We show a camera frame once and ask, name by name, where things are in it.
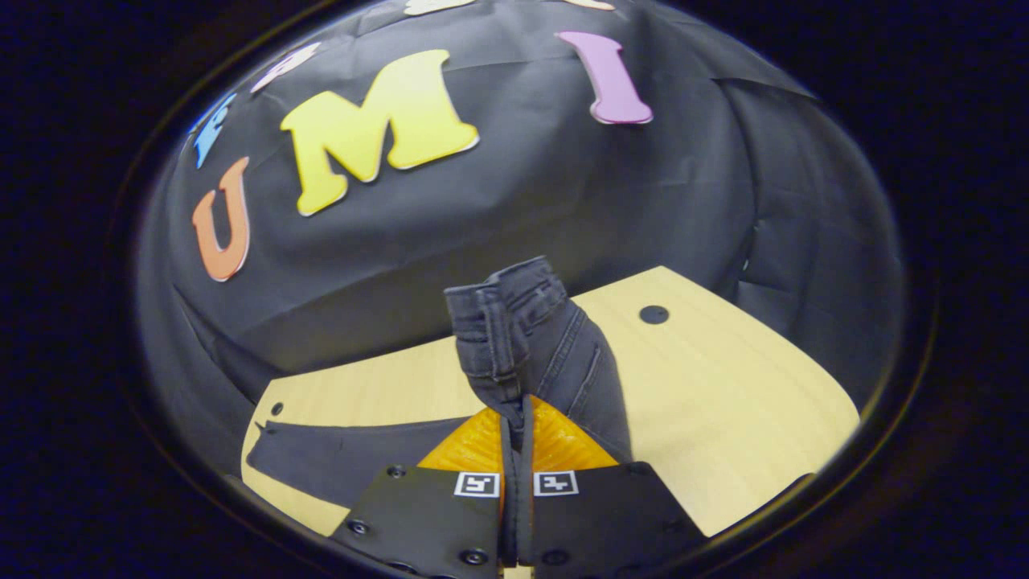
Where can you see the dark grey jeans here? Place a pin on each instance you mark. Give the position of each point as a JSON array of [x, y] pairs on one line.
[[555, 354]]

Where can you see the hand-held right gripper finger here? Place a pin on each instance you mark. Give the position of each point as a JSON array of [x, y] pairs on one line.
[[525, 482], [510, 482]]

